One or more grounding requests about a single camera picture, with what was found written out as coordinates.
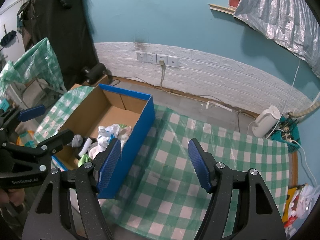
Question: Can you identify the white hanging cord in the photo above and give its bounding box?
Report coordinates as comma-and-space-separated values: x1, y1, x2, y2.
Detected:
285, 59, 302, 117

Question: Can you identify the black jacket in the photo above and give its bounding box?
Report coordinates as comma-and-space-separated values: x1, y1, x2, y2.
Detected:
20, 0, 98, 87

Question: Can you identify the person's left hand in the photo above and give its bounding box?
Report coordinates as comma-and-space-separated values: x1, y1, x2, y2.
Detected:
7, 189, 27, 207

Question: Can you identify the teal plastic basket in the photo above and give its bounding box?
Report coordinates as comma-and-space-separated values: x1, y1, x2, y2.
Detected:
266, 116, 300, 153

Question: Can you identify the silver tarp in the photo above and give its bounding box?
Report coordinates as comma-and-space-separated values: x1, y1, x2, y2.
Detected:
234, 0, 320, 79

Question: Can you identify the white wall socket panel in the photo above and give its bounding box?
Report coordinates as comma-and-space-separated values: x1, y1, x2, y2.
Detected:
137, 52, 180, 68

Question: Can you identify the dark blue umbrella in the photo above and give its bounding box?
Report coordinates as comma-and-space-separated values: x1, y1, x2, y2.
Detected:
0, 30, 18, 47

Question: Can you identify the blue cardboard box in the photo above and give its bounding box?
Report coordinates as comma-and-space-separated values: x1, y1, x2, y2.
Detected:
51, 84, 156, 200

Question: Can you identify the orange patterned bag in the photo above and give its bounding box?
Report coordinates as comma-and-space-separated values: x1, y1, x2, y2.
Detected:
16, 129, 37, 148

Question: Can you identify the green checked tablecloth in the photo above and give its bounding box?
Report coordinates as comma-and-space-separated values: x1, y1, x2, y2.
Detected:
34, 85, 293, 235

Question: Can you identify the green checked plastic sheet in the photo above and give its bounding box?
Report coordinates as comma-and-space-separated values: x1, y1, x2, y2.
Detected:
0, 37, 67, 100

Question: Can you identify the beige braided hose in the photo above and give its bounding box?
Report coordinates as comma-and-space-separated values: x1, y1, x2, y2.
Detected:
292, 97, 320, 123

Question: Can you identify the white blue-striped sock bundle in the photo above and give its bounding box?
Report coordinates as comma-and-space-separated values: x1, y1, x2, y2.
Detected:
97, 124, 123, 153

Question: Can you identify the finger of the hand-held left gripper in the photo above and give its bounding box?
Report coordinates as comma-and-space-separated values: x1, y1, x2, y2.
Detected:
0, 105, 46, 130
5, 129, 75, 173

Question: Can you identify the white power strip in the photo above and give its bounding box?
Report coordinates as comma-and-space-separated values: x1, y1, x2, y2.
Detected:
280, 127, 294, 142

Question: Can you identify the white tape strip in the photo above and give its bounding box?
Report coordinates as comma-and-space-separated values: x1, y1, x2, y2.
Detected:
205, 101, 234, 112

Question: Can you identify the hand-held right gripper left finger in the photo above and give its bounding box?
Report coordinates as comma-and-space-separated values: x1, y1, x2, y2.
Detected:
24, 138, 122, 240

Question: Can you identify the yellow packet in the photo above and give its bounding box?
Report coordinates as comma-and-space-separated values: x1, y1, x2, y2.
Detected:
282, 187, 297, 223

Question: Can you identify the beige plug cable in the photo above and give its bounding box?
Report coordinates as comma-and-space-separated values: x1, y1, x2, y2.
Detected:
159, 61, 167, 92

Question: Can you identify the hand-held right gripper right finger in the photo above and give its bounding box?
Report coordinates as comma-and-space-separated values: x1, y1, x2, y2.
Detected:
188, 138, 287, 240

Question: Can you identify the wooden strip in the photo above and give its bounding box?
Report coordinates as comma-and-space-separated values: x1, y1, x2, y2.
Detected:
209, 3, 237, 14

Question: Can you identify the black cylinder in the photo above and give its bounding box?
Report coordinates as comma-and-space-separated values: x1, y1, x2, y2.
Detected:
81, 63, 107, 85

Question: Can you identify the white power cable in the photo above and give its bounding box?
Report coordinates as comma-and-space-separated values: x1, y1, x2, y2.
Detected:
291, 140, 318, 188

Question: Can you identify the light green sock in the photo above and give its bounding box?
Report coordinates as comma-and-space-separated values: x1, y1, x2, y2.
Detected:
77, 154, 92, 167

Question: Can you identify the white plastic bag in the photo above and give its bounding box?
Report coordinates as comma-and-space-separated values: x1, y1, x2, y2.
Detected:
285, 185, 318, 227

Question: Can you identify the pinkish patterned sock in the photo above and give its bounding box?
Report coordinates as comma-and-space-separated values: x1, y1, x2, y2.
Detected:
117, 126, 133, 144

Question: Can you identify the white electric kettle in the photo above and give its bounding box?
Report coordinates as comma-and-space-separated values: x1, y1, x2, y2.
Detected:
251, 105, 281, 138

